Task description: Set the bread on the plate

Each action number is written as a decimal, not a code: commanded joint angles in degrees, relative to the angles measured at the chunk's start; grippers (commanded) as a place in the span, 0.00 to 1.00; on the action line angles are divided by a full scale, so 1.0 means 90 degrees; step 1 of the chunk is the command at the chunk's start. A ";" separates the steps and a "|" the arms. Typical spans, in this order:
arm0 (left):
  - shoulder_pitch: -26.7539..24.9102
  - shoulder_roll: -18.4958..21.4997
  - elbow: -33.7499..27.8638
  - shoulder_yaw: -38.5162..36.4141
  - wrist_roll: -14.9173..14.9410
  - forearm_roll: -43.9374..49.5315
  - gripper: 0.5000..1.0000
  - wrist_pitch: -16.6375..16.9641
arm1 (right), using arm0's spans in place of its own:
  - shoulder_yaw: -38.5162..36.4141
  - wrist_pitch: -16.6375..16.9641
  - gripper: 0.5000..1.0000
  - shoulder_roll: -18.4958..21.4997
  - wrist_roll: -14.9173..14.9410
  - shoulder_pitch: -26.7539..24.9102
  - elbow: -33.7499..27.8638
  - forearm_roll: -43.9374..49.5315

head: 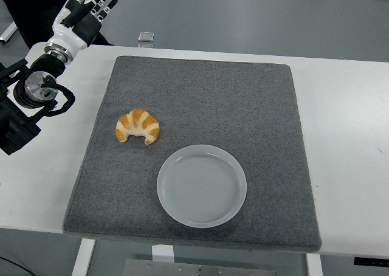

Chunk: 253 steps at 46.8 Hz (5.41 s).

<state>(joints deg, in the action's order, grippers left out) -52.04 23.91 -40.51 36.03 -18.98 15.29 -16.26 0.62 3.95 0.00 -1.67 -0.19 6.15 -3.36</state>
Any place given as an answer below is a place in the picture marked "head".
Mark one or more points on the grey metal plate with screws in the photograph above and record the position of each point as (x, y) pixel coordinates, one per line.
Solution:
(170, 268)

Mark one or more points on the black table control panel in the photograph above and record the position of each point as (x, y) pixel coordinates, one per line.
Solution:
(370, 261)

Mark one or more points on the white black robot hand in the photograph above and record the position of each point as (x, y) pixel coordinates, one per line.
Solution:
(65, 36)

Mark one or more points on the white table bracket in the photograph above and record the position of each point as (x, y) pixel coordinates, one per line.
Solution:
(162, 253)

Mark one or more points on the pale grey round plate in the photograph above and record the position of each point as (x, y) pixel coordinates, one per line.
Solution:
(200, 188)

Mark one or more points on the grey felt table mat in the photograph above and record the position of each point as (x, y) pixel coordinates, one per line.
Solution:
(212, 105)

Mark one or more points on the white desk leg frame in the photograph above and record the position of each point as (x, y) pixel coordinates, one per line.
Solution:
(7, 33)

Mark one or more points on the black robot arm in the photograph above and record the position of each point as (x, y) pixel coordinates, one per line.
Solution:
(18, 127)

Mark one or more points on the golden croissant bread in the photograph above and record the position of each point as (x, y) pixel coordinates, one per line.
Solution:
(143, 124)

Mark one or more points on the white table leg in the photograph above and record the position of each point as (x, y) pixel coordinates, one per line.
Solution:
(315, 265)
(82, 257)

